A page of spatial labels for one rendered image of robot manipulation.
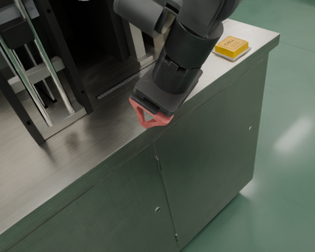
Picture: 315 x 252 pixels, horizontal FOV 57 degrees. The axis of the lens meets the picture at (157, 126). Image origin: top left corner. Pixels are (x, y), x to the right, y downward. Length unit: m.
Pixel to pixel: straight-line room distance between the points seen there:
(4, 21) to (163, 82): 0.37
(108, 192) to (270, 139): 1.30
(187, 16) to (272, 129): 1.67
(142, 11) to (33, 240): 0.56
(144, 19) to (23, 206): 0.45
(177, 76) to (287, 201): 1.33
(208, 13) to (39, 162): 0.53
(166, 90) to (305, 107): 1.78
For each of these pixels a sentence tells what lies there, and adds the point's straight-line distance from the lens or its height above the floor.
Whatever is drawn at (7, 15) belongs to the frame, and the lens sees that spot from 0.65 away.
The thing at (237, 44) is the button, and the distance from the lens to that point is 0.89.
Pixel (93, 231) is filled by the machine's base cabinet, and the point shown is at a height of 0.66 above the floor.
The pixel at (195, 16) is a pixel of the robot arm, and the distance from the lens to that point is 0.29.
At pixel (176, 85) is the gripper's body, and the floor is 1.14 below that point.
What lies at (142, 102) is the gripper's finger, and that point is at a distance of 0.40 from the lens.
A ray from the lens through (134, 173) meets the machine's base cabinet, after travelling 0.78.
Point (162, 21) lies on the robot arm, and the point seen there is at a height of 1.22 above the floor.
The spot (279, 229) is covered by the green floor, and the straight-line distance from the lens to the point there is 1.55.
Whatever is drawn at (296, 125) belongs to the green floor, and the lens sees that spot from 1.99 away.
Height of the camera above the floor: 1.37
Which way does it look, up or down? 44 degrees down
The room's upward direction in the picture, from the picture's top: 12 degrees counter-clockwise
